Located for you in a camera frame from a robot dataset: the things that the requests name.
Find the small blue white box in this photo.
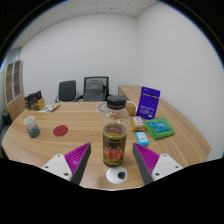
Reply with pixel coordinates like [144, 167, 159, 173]
[134, 131, 150, 147]

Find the black printed carton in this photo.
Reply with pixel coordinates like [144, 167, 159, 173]
[28, 89, 43, 103]
[23, 94, 35, 111]

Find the black office chair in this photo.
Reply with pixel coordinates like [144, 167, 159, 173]
[54, 79, 78, 103]

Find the yellow packet with white label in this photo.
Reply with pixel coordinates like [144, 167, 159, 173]
[130, 115, 147, 132]

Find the brown cardboard box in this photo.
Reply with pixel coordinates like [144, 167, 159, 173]
[33, 97, 47, 111]

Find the grey mesh office chair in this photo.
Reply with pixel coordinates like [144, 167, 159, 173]
[75, 75, 111, 103]

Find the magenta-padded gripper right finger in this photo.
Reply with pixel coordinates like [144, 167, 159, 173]
[132, 142, 184, 186]

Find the flat round red coaster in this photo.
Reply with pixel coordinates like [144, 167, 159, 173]
[52, 124, 69, 137]

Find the teal flat packet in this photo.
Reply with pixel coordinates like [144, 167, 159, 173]
[148, 120, 173, 134]

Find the black sofa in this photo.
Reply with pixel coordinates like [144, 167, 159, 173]
[0, 111, 14, 141]

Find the wooden glass-door shelf cabinet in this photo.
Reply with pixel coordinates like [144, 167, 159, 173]
[2, 59, 26, 121]

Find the white grey mug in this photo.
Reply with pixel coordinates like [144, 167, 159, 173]
[23, 115, 41, 139]

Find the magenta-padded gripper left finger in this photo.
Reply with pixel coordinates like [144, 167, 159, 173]
[40, 142, 92, 186]

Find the clear bottle with black cap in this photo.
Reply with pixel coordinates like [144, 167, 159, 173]
[100, 95, 132, 168]

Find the wooden side desk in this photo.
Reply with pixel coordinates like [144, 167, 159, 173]
[117, 84, 144, 103]

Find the purple standing package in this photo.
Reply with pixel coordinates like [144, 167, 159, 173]
[135, 86, 162, 121]

